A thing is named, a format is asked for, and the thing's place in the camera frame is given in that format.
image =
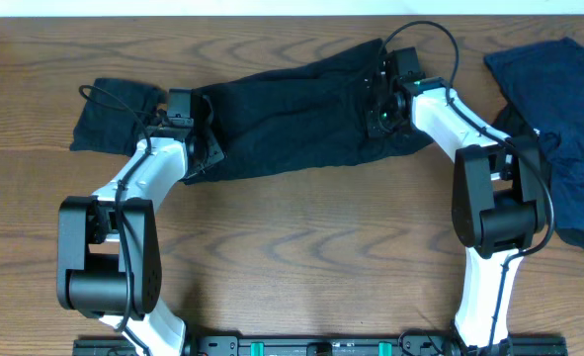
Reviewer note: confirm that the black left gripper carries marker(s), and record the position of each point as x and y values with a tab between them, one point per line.
206	155

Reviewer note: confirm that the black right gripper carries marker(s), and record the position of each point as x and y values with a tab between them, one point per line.
375	116

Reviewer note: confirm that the black shorts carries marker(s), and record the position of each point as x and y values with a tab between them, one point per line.
291	119

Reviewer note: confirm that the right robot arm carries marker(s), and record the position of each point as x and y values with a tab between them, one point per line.
499	199

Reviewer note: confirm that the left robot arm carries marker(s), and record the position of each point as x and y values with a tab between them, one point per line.
108	259

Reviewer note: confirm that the dark navy clothes pile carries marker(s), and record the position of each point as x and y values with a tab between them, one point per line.
543	85

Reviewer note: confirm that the folded black cloth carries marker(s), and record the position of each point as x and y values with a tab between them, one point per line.
106	125

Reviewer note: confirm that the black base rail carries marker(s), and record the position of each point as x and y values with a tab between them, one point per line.
409	344

